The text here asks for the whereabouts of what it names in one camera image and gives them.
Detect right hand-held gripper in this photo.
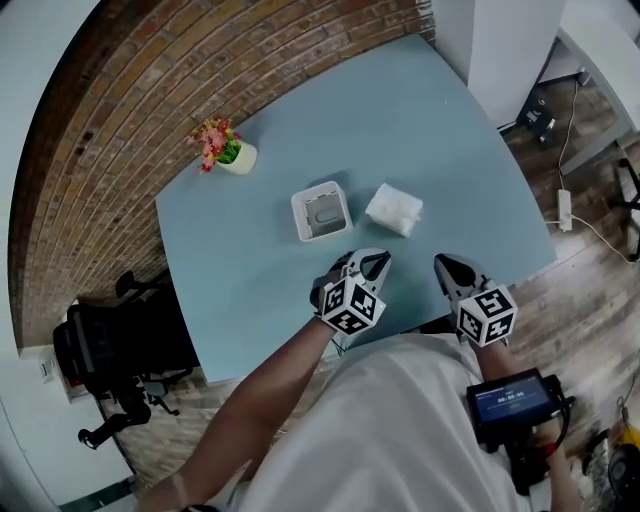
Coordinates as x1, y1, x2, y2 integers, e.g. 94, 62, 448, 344
433, 253, 519, 348

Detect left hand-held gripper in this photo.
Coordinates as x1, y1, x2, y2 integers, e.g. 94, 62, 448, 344
311, 248, 393, 338

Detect white cloth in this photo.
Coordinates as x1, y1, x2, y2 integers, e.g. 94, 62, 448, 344
364, 181, 426, 239

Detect white square container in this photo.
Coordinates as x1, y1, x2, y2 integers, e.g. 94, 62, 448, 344
290, 180, 354, 244

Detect person's right forearm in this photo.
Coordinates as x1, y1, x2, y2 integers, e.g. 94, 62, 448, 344
471, 339, 584, 512

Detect person's left forearm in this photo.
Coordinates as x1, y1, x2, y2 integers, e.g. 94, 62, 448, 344
143, 317, 335, 512

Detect white power strip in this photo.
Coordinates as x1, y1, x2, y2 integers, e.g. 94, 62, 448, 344
556, 188, 574, 233

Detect black wrist-mounted display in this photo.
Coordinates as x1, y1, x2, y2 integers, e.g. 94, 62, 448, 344
465, 368, 577, 452

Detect person's white shirt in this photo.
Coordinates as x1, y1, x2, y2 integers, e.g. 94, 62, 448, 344
205, 331, 557, 512

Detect flowers in cream pot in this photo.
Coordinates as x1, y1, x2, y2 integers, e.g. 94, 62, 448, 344
187, 116, 259, 177

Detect white desk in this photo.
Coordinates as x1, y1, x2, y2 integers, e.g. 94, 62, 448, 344
536, 23, 640, 174

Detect black round device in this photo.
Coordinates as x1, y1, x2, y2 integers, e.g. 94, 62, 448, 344
606, 443, 640, 497

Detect black padded office chair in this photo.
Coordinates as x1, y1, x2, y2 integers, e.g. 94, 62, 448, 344
51, 269, 202, 451

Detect white power cable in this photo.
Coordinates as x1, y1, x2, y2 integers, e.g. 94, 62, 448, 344
558, 78, 585, 191
569, 213, 640, 265

